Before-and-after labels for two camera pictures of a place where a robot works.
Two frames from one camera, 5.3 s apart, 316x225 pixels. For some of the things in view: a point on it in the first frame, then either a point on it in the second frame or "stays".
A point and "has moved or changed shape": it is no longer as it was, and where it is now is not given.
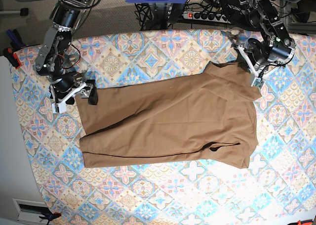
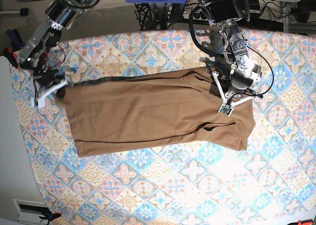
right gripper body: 262,54 -> 239,82
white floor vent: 29,211 stays
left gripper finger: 94,97 -> 60,92
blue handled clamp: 16,42 stays
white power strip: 213,17 stays
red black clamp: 13,57 stays
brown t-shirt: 207,119 has moved or changed shape
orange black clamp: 49,217 stays
